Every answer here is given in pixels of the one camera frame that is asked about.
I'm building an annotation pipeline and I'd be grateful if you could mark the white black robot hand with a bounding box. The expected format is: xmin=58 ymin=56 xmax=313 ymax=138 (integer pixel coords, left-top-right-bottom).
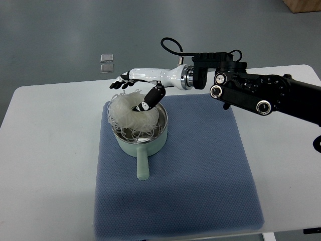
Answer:
xmin=110 ymin=64 xmax=193 ymax=112

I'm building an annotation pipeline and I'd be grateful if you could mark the white vermicelli bundle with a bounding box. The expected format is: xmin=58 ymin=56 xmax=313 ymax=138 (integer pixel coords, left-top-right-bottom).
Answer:
xmin=107 ymin=89 xmax=160 ymax=141

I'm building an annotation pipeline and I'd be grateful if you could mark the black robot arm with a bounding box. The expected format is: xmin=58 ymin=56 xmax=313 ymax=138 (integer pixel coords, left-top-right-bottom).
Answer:
xmin=187 ymin=52 xmax=320 ymax=125

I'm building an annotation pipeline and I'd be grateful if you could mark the mint green steel pot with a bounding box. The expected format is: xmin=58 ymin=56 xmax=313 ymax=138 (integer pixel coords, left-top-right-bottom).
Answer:
xmin=112 ymin=103 xmax=168 ymax=180

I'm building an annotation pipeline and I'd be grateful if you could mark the upper silver floor plate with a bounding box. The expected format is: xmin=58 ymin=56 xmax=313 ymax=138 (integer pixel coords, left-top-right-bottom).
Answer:
xmin=100 ymin=54 xmax=113 ymax=63

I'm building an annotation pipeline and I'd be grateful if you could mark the blue textured mat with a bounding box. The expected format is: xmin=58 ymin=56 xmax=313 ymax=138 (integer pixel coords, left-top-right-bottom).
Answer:
xmin=94 ymin=94 xmax=264 ymax=240

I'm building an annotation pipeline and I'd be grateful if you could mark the wooden box corner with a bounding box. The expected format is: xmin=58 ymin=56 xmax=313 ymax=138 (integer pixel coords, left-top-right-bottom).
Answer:
xmin=287 ymin=0 xmax=320 ymax=13

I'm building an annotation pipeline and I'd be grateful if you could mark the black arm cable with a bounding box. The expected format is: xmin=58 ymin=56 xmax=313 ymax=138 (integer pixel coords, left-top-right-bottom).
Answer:
xmin=160 ymin=37 xmax=243 ymax=65

